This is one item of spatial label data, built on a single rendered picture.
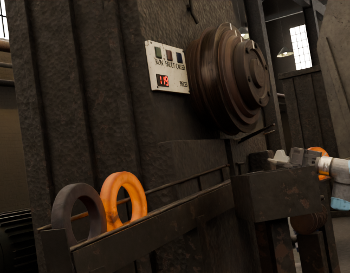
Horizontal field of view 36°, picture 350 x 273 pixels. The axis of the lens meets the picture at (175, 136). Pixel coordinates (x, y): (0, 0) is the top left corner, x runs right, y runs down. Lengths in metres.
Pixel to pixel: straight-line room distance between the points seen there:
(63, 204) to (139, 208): 0.33
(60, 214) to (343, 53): 4.00
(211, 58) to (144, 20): 0.30
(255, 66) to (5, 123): 7.74
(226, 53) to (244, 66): 0.09
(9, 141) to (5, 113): 0.50
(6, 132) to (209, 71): 7.74
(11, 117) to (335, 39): 6.32
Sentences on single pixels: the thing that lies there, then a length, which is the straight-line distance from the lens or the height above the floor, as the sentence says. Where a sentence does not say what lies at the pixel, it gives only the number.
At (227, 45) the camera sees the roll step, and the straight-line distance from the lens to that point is 2.15.
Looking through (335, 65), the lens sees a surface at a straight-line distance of 4.96.
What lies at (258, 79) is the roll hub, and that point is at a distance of 2.20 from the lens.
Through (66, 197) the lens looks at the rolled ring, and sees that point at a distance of 1.24.
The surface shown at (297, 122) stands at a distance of 6.42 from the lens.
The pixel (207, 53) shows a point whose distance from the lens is 2.10.
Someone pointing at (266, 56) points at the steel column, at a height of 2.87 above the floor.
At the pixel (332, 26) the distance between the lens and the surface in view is 5.03.
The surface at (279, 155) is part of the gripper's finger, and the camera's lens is 2.17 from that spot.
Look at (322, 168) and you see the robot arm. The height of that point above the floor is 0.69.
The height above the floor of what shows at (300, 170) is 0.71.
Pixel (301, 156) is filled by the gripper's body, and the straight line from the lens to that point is 2.13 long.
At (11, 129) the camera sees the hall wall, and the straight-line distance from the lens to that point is 9.71.
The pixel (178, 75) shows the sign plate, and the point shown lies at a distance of 2.06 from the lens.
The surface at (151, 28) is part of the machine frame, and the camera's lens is 2.00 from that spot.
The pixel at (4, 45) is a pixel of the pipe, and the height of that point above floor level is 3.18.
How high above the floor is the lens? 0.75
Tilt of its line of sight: 4 degrees up
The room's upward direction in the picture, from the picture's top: 9 degrees counter-clockwise
